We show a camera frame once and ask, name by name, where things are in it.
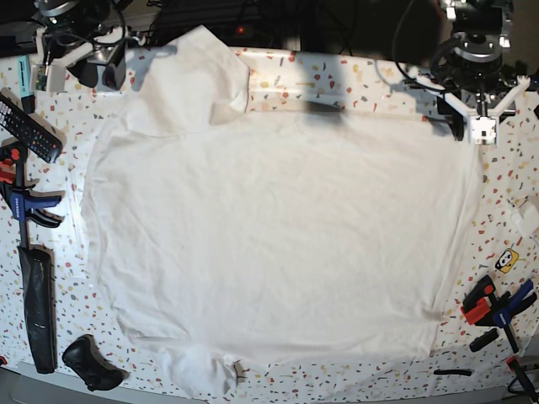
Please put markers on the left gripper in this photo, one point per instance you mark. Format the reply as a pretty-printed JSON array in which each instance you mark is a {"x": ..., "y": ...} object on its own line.
[{"x": 480, "y": 87}]

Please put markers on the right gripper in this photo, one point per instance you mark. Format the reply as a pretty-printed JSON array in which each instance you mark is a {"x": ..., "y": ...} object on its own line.
[{"x": 65, "y": 49}]

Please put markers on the white T-shirt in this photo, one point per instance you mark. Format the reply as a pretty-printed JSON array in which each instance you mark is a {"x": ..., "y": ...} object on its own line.
[{"x": 220, "y": 235}]

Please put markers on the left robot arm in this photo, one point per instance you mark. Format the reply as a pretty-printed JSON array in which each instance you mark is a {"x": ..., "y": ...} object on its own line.
[{"x": 480, "y": 33}]

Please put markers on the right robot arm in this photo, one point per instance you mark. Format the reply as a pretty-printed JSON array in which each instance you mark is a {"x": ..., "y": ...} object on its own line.
[{"x": 88, "y": 19}]

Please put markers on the black TV remote control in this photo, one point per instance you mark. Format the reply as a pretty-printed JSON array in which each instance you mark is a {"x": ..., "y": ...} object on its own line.
[{"x": 31, "y": 134}]

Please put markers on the black power strip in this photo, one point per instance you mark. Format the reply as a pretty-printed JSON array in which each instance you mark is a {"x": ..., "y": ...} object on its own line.
[{"x": 232, "y": 33}]

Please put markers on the left blue bar clamp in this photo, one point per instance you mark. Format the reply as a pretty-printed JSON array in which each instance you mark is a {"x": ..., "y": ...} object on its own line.
[{"x": 24, "y": 205}]

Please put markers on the blue bar clamp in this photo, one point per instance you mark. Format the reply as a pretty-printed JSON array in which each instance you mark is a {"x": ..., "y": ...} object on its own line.
[
  {"x": 483, "y": 308},
  {"x": 24, "y": 205}
]

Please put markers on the yellow cartoon face sticker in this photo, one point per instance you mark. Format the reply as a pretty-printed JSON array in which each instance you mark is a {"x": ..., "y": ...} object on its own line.
[{"x": 506, "y": 261}]

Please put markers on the right blue bar clamp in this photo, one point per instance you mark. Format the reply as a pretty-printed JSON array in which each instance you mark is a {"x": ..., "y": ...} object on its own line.
[{"x": 483, "y": 308}]

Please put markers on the small black block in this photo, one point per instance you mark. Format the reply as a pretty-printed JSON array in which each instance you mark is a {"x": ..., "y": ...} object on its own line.
[{"x": 482, "y": 341}]

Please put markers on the long black sleeve pouch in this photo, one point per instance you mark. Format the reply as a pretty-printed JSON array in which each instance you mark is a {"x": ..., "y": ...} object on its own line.
[{"x": 38, "y": 307}]

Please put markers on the black game controller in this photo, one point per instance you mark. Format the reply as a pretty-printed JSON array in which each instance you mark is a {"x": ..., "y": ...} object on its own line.
[{"x": 84, "y": 359}]

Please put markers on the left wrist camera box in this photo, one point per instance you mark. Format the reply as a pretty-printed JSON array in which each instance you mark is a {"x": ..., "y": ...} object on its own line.
[{"x": 483, "y": 130}]

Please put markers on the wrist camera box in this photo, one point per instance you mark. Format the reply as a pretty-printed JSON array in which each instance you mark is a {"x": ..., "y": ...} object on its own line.
[
  {"x": 49, "y": 79},
  {"x": 483, "y": 130}
]

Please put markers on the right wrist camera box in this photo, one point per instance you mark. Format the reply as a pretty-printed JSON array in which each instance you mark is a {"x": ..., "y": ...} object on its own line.
[{"x": 49, "y": 79}]

